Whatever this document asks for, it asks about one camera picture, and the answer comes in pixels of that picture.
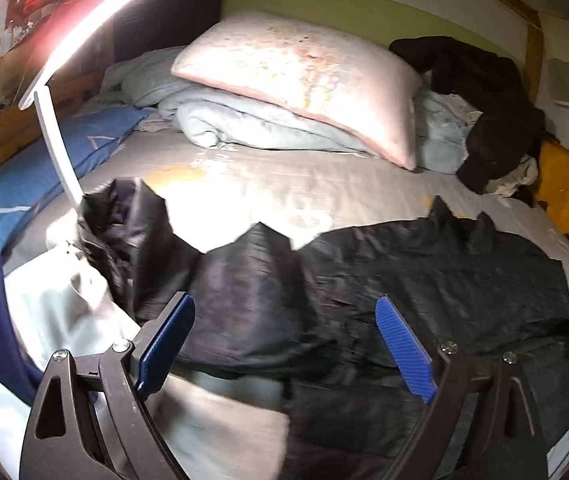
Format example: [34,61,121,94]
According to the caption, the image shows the white folded clothes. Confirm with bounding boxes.
[0,210,175,480]

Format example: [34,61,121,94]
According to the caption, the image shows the cluttered shelf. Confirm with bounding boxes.
[0,0,115,126]

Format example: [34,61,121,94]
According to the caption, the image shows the white desk lamp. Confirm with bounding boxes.
[0,0,171,211]

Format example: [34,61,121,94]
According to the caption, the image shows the light grey duvet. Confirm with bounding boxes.
[100,46,483,175]

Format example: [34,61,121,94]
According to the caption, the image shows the blue pillow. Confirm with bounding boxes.
[0,105,152,261]

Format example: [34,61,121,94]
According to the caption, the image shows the grey bed sheet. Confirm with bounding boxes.
[0,125,569,480]

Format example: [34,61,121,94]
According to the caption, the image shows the pink pillow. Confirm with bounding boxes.
[171,10,423,171]

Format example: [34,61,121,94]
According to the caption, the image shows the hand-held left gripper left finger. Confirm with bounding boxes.
[19,291,196,480]

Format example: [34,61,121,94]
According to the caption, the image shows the cream garment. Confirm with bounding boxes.
[482,155,539,198]

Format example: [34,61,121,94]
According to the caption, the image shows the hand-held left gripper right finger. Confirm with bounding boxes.
[375,296,550,480]

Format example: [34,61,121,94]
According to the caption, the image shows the black puffer jacket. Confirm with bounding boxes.
[77,177,569,480]

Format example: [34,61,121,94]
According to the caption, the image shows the black coat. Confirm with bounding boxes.
[389,36,546,195]

